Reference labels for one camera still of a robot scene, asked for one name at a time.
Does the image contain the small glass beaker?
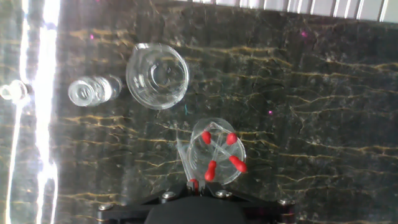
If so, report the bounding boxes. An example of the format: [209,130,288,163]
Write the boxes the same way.
[175,117,248,187]

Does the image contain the clear glass bottle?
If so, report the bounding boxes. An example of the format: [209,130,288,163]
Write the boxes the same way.
[67,74,124,108]

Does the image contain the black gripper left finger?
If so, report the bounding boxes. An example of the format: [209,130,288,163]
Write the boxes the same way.
[96,181,197,224]

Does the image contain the large glass beaker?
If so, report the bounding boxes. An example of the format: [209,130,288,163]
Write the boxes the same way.
[125,42,190,111]

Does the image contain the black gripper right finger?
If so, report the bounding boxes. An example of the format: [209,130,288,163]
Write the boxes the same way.
[198,182,296,224]

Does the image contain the clear glass stopper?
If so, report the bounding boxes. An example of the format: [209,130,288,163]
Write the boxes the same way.
[0,79,34,102]

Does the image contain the black marble mat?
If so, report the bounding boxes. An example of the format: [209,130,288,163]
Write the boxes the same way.
[0,0,398,224]

